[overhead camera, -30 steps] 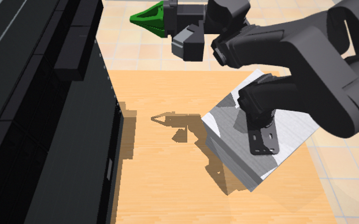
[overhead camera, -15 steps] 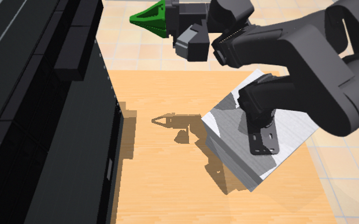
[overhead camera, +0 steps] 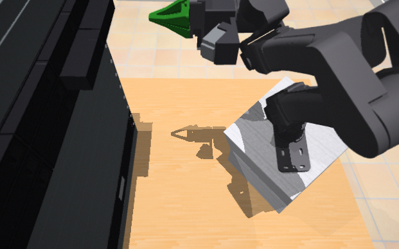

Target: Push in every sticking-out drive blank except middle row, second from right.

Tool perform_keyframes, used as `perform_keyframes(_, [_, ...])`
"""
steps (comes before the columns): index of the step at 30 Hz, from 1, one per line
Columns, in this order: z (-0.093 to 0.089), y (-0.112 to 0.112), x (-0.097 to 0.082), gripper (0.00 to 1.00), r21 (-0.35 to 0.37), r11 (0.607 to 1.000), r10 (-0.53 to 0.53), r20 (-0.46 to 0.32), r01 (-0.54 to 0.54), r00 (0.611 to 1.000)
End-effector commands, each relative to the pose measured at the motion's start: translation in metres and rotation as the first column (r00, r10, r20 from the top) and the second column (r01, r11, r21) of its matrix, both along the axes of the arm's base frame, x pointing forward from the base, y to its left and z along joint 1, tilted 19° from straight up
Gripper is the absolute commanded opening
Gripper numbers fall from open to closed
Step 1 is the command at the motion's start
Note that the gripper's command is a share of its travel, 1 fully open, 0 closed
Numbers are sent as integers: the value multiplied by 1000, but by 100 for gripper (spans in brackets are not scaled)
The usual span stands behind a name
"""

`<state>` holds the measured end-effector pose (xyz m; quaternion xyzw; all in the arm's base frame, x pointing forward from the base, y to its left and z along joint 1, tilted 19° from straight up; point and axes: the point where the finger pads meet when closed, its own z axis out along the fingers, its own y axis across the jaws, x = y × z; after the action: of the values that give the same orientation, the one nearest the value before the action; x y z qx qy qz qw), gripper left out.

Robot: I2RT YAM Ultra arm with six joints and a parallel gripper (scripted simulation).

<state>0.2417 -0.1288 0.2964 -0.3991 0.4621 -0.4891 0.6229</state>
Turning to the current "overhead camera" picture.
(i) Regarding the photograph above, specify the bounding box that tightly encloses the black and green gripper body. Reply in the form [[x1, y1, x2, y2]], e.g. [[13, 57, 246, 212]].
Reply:
[[189, 0, 206, 50]]

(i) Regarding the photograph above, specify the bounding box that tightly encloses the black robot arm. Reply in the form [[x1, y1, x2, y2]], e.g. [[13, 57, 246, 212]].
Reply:
[[200, 0, 399, 173]]

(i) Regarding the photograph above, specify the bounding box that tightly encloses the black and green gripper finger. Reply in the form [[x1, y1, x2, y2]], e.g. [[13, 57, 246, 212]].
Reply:
[[148, 0, 190, 26], [149, 10, 190, 39]]

